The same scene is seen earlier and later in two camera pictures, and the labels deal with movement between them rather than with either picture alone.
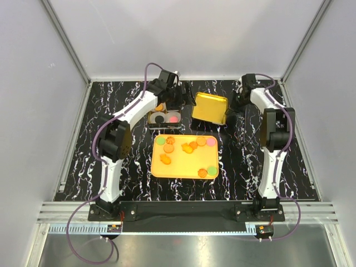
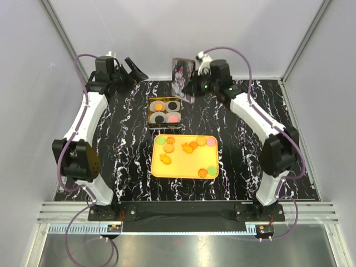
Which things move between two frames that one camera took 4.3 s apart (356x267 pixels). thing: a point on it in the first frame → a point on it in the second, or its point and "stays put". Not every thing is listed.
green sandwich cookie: [212, 171] stays put
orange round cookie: [159, 108] stays put
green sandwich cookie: [161, 141] stays put
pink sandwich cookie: [211, 142] stays put
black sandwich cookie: [159, 119] stays put
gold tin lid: [210, 108] → [182, 70]
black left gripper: [187, 96] → [130, 81]
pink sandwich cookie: [173, 119] stays put
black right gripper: [232, 105] → [191, 88]
